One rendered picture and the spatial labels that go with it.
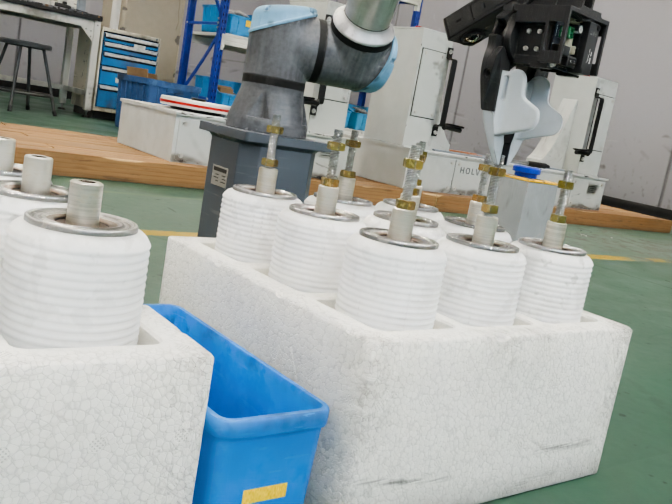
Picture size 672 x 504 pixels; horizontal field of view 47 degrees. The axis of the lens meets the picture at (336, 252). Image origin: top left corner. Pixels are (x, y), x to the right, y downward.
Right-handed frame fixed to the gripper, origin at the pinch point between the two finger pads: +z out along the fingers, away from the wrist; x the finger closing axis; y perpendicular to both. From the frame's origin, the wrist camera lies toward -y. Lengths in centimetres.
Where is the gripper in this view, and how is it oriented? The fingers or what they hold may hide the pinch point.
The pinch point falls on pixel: (497, 150)
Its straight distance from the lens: 81.6
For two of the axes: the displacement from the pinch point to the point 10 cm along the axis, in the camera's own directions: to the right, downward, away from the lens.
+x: 7.3, 0.1, 6.9
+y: 6.6, 2.4, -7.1
